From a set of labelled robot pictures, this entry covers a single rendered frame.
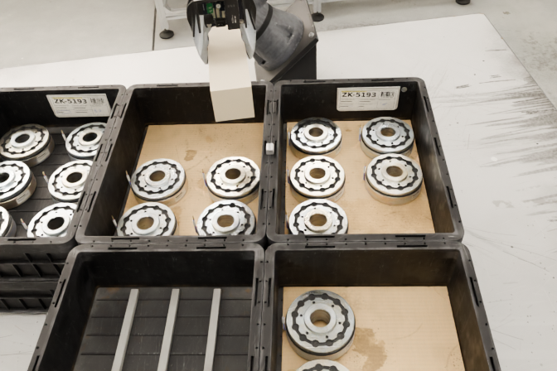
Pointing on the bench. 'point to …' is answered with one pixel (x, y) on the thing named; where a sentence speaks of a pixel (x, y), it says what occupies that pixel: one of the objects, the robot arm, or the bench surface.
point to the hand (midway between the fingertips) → (227, 52)
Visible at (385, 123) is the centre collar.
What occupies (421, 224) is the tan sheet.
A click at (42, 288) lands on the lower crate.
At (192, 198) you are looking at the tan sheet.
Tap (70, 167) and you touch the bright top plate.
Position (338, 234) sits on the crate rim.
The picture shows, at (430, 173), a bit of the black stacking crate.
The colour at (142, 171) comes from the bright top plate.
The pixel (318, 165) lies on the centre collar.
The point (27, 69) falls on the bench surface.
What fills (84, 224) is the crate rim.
